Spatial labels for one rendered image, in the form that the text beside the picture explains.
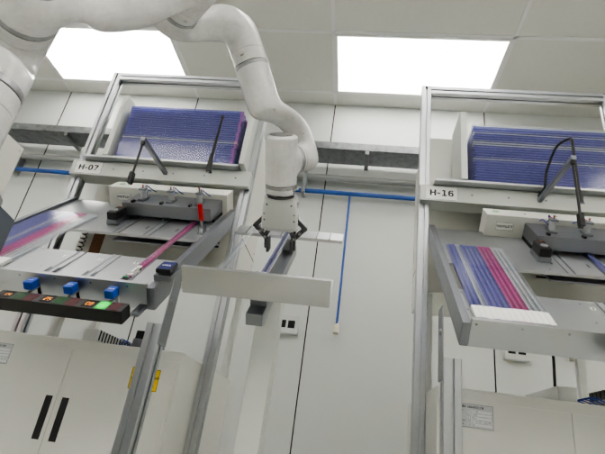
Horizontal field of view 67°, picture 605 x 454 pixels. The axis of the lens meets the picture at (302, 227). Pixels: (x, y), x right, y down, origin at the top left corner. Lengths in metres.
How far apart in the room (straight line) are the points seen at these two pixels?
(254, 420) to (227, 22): 0.99
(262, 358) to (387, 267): 2.14
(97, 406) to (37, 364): 0.25
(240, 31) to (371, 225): 2.32
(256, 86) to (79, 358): 0.98
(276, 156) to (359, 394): 2.12
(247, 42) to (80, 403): 1.13
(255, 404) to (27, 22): 0.92
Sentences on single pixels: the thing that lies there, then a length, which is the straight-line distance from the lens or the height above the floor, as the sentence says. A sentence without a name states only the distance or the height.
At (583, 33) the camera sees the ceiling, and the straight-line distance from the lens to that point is 3.65.
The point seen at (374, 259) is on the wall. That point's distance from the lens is 3.27.
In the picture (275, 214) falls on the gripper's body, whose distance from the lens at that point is 1.24.
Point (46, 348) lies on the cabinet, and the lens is 1.68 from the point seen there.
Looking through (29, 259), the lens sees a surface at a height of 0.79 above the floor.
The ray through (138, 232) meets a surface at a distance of 1.65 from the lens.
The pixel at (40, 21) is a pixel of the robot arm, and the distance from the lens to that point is 0.97.
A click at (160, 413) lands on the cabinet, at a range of 1.48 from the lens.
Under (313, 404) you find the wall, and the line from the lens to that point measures 3.05.
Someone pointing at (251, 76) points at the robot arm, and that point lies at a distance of 1.24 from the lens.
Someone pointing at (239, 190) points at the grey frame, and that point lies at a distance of 1.89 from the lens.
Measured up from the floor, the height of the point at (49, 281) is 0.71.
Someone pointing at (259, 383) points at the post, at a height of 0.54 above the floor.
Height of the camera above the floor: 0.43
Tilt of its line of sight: 25 degrees up
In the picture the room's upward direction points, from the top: 8 degrees clockwise
